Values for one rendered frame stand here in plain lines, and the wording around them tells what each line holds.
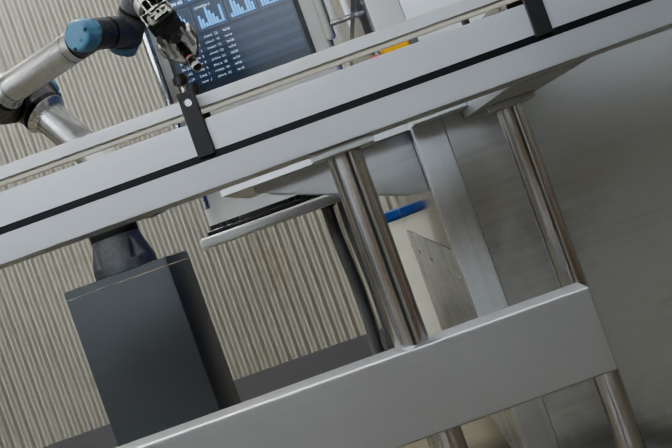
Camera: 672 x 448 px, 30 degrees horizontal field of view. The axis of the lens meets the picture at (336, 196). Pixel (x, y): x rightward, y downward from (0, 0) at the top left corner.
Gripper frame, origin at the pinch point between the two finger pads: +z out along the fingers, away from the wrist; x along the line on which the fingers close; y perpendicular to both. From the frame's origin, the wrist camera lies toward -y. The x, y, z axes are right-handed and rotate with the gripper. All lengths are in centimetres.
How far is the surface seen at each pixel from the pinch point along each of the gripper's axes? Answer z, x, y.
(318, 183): 38.3, 5.6, -17.0
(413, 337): 120, 1, 26
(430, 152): 52, 27, -16
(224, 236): -15, -21, -63
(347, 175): 104, 7, 43
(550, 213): 83, 35, -15
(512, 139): 72, 38, -5
